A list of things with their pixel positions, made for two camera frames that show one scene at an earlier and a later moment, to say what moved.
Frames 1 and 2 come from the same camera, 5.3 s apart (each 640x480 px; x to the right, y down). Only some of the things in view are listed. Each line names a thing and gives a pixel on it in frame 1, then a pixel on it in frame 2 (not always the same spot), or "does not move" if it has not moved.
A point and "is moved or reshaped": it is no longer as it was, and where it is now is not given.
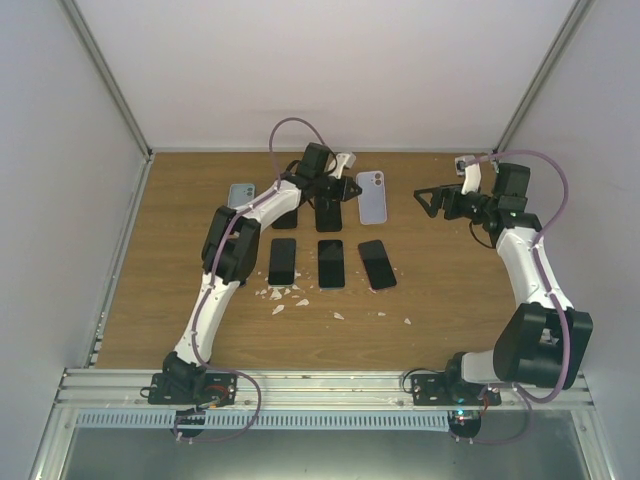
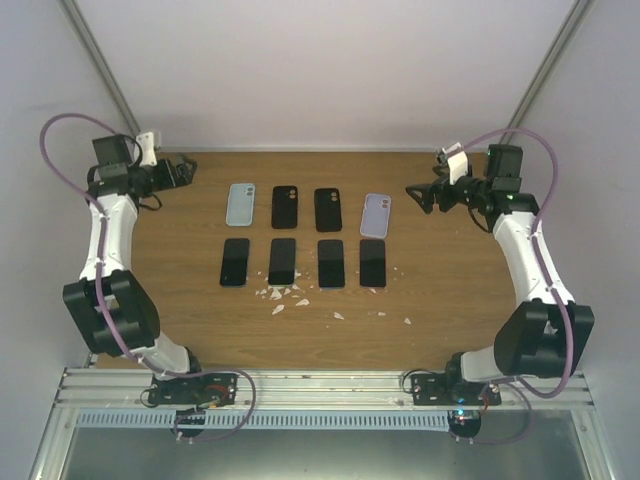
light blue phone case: (240, 194) does not move
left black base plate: (213, 387) does not move
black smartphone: (377, 264) is moved or reshaped
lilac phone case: (372, 199) is moved or reshaped
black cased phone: (328, 215) does not move
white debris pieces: (276, 294) does not move
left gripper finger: (352, 189) -> (184, 174)
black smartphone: (282, 261) does not move
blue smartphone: (331, 269) does not move
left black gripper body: (330, 193) -> (165, 181)
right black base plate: (436, 389) does not move
